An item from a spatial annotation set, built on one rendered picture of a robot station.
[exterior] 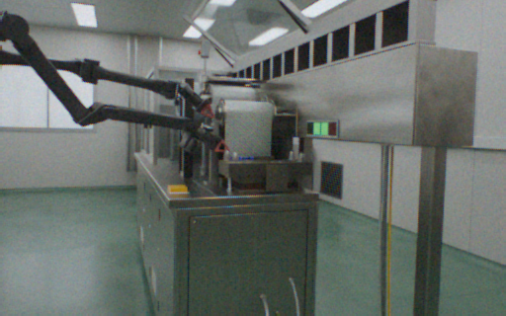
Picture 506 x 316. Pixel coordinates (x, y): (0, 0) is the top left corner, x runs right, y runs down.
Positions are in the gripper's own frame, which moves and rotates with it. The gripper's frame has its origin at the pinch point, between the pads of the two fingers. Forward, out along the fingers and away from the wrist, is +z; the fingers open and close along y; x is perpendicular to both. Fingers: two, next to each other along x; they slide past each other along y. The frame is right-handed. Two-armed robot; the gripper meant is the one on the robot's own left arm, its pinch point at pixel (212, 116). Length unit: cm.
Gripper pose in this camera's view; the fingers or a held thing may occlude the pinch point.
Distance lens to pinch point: 184.1
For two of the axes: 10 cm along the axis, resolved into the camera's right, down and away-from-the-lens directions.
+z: 6.7, 6.3, 3.9
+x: 6.2, -7.6, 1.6
